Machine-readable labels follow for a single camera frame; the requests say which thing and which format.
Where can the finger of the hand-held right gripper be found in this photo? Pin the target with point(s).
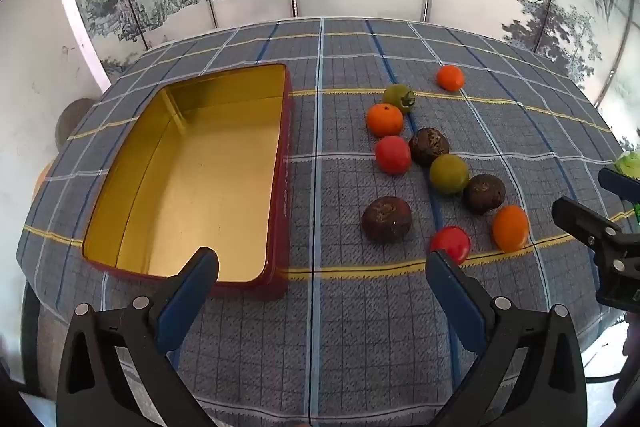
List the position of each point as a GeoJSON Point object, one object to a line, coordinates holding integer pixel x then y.
{"type": "Point", "coordinates": [612, 179]}
{"type": "Point", "coordinates": [575, 214]}

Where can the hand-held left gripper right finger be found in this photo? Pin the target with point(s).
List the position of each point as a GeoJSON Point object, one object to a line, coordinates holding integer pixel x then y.
{"type": "Point", "coordinates": [452, 292]}

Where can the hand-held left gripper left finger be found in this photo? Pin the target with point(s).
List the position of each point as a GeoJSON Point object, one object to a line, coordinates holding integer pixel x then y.
{"type": "Point", "coordinates": [192, 287]}

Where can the red tomato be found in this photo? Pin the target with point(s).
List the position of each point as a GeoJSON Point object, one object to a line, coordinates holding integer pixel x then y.
{"type": "Point", "coordinates": [393, 155]}
{"type": "Point", "coordinates": [452, 243]}

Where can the orange mandarin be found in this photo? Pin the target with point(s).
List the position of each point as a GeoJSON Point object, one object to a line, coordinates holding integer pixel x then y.
{"type": "Point", "coordinates": [385, 119]}
{"type": "Point", "coordinates": [510, 228]}
{"type": "Point", "coordinates": [450, 78]}

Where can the brown passion fruit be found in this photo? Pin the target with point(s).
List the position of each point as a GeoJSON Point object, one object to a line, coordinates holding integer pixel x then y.
{"type": "Point", "coordinates": [386, 219]}
{"type": "Point", "coordinates": [483, 193]}
{"type": "Point", "coordinates": [429, 146]}

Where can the gold and red tin box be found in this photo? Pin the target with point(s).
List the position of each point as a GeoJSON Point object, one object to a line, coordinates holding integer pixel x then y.
{"type": "Point", "coordinates": [200, 187]}

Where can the blue plaid tablecloth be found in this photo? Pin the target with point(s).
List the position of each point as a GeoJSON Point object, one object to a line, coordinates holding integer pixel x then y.
{"type": "Point", "coordinates": [350, 332]}

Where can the tan round stool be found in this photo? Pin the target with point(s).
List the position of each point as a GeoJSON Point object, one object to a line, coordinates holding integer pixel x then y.
{"type": "Point", "coordinates": [44, 179]}

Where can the green tomato with stem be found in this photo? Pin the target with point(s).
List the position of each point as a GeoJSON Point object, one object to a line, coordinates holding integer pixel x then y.
{"type": "Point", "coordinates": [397, 97]}

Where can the round grey stool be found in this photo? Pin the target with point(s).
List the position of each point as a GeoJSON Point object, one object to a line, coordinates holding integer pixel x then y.
{"type": "Point", "coordinates": [72, 122]}

